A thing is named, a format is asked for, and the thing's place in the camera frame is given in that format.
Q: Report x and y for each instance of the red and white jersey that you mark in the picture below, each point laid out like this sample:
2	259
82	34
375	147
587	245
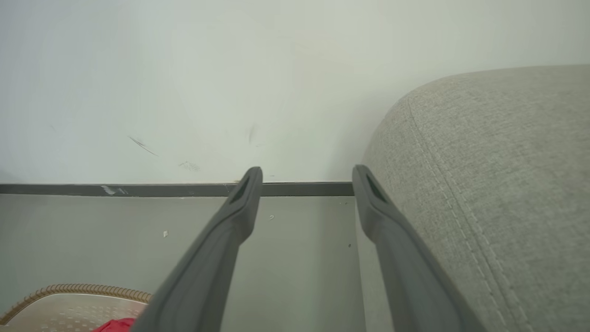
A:
117	325

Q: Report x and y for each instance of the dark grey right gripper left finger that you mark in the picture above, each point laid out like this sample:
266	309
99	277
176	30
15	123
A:
203	267

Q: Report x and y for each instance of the cream perforated basket brown rim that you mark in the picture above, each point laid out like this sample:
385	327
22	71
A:
69	309

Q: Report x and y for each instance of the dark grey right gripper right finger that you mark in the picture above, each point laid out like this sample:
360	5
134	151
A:
410	276

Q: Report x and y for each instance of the grey fabric sofa seat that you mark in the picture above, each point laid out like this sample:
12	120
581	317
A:
507	184

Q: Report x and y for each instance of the black wall baseboard strip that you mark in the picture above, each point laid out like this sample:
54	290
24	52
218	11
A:
161	189

